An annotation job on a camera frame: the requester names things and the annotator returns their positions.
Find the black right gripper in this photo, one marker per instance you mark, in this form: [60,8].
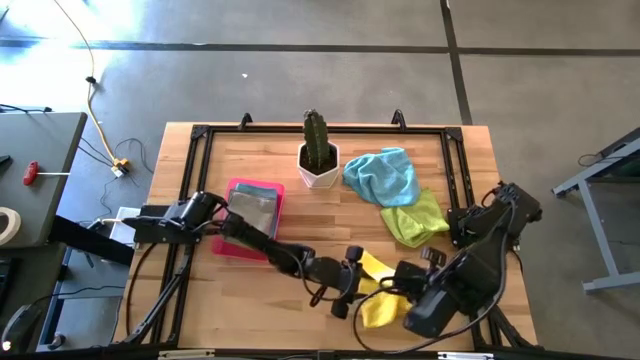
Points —
[410,280]

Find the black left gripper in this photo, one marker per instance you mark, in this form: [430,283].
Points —
[332,277]

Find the green microfiber towel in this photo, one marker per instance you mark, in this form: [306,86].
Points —
[412,222]

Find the yellow microfiber towel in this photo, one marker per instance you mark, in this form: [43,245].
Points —
[380,307]

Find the pink plastic bin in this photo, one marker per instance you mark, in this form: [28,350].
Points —
[280,192]

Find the grey microfiber towel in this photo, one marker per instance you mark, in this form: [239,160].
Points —
[252,210]

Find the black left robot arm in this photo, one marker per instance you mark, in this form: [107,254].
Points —
[260,242]

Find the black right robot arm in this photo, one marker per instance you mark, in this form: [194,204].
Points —
[465,280]

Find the light blue microfiber towel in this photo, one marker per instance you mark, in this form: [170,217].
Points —
[382,175]

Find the green cactus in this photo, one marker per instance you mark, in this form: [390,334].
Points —
[316,140]

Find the white box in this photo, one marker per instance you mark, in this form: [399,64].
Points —
[117,232]

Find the black support beam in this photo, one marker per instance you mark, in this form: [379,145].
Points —
[85,240]

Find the black computer mouse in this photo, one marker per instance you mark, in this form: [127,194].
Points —
[22,325]

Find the grey side table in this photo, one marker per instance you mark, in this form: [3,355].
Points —
[45,150]

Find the beige tape roll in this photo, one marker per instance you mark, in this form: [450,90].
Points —
[16,220]

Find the silver aluminium bracket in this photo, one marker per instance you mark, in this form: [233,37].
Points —
[185,355]
[465,356]

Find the black aluminium table frame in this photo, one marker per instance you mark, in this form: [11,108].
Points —
[375,129]

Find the grey metal table frame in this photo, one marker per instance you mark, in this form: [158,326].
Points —
[596,230]

